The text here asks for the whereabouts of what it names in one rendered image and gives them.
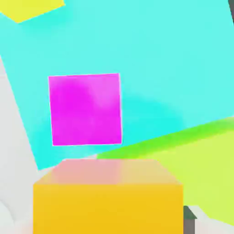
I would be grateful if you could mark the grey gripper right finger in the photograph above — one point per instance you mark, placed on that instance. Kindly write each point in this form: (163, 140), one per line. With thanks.
(189, 224)

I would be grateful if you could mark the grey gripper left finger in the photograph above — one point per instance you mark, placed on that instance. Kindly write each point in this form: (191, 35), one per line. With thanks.
(11, 228)

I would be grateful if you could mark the small orange cube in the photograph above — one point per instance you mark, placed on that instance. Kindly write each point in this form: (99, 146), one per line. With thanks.
(107, 208)

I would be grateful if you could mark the small magenta cube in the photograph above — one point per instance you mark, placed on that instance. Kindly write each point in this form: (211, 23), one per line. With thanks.
(85, 111)

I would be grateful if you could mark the small yellow cube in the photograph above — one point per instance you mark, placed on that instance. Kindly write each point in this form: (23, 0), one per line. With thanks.
(23, 9)

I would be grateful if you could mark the large lime green box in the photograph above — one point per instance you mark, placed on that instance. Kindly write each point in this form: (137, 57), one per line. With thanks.
(204, 164)

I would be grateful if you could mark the large cyan box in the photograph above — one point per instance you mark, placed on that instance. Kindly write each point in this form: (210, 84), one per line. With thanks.
(155, 64)

